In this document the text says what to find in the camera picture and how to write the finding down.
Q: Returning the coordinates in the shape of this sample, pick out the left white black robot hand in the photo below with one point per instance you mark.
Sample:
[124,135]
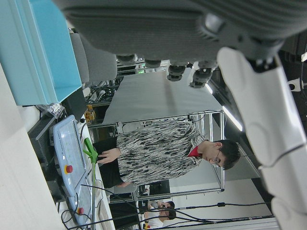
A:
[144,24]

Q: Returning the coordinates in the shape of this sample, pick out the grey backdrop sheet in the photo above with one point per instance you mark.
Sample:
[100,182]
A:
[163,100]

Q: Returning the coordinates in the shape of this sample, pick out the light blue plastic bin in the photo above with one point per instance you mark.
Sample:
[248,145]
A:
[48,48]

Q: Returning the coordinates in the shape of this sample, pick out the bag of clip leads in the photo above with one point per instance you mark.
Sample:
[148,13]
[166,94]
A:
[54,109]

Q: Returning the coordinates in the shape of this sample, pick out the person in patterned shirt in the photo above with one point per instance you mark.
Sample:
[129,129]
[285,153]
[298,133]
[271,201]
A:
[156,148]

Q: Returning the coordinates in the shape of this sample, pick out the teach pendant with red button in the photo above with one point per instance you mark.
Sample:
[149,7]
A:
[68,146]
[84,203]

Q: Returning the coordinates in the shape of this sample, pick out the seated person with dark hair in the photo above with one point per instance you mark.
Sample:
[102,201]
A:
[166,204]
[163,215]

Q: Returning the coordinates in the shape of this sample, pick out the aluminium frame rack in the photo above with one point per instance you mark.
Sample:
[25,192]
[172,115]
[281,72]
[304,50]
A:
[223,167]

